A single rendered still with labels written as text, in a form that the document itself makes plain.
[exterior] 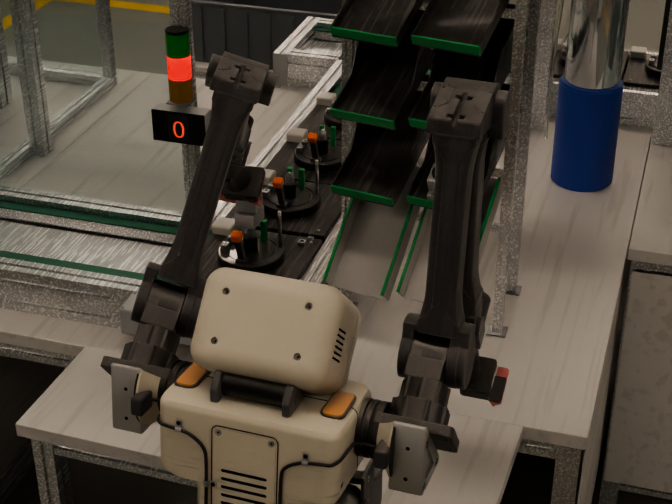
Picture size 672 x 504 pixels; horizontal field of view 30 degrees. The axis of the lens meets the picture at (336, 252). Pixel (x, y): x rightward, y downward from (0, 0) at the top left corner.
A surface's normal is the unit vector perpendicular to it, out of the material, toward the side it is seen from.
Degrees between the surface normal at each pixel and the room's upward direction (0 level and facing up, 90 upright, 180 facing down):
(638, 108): 90
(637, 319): 90
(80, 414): 0
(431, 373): 37
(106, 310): 90
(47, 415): 0
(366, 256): 45
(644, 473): 90
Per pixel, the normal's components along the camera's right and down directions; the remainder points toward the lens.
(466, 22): -0.19, -0.60
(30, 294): -0.29, 0.48
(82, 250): 0.00, -0.87
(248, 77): 0.29, -0.80
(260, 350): -0.24, -0.23
